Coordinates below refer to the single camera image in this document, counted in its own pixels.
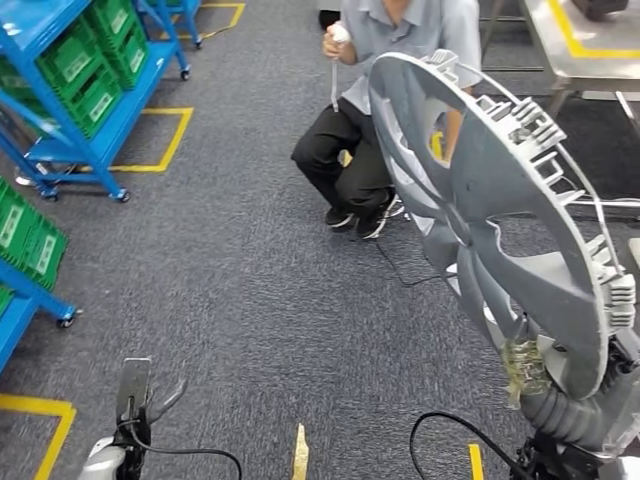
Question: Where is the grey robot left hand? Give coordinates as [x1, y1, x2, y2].
[147, 378, 189, 425]

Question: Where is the silver plastic hubcap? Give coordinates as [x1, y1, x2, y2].
[367, 49, 637, 402]

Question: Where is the blue metal shelf rack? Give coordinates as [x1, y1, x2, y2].
[134, 0, 205, 51]
[0, 0, 192, 203]
[0, 175, 81, 376]

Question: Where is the stainless steel workbench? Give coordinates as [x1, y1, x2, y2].
[479, 0, 640, 140]

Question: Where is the green plastic crate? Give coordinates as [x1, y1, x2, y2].
[0, 177, 69, 293]
[84, 0, 149, 92]
[37, 29, 124, 138]

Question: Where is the person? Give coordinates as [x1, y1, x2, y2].
[291, 0, 482, 241]

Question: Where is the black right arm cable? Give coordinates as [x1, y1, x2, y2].
[410, 411, 531, 480]

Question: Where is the black floor cable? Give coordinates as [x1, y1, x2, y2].
[374, 239, 444, 289]

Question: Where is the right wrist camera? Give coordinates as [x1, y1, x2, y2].
[597, 455, 640, 480]

